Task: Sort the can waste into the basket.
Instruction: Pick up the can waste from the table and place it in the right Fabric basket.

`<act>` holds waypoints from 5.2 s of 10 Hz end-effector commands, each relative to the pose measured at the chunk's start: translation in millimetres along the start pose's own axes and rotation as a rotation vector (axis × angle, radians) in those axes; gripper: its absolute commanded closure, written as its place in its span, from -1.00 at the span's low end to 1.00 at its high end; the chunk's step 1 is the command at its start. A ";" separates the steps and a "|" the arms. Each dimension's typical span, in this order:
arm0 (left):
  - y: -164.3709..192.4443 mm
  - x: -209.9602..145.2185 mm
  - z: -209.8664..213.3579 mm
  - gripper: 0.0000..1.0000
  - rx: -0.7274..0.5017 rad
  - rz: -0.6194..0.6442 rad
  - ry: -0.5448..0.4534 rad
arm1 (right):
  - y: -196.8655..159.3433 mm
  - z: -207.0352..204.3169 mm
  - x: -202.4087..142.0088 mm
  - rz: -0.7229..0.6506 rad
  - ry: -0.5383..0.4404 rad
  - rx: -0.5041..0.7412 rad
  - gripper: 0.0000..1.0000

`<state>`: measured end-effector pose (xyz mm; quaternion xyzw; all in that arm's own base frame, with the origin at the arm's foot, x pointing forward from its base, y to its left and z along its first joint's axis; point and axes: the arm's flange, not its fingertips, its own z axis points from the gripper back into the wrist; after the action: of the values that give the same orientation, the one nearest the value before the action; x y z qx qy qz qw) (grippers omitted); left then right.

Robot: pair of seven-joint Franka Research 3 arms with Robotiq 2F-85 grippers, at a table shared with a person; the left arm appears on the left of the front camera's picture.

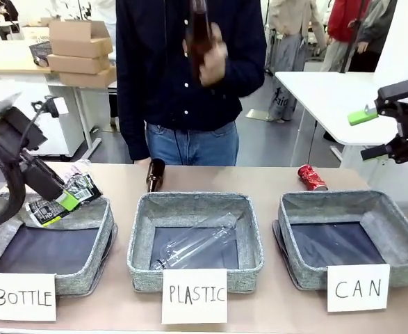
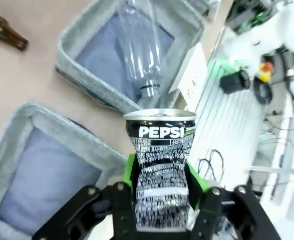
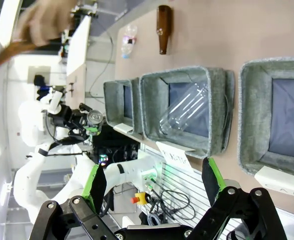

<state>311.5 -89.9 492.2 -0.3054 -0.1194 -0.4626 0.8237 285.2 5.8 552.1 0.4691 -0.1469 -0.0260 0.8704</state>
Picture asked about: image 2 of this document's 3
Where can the crushed black Pepsi can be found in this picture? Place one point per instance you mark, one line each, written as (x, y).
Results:
(161, 160)

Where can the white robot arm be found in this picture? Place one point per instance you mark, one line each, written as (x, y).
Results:
(267, 32)

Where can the white paper label card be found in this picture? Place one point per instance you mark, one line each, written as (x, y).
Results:
(190, 72)

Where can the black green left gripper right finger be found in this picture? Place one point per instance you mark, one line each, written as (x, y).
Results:
(212, 207)

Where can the black cylindrical cap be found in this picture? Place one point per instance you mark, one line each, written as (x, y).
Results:
(235, 81)

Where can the empty grey fabric basket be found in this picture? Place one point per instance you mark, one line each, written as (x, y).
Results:
(41, 172)

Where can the clear plastic bottle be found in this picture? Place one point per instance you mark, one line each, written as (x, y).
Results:
(141, 45)

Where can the brown glass bottle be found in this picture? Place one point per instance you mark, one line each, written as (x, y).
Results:
(4, 32)

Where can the grey fabric basket with bottle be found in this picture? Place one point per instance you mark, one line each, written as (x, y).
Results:
(126, 50)

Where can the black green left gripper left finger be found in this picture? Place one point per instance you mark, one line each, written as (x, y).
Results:
(116, 205)

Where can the yellow red emergency stop button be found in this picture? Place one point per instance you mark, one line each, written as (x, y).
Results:
(265, 71)

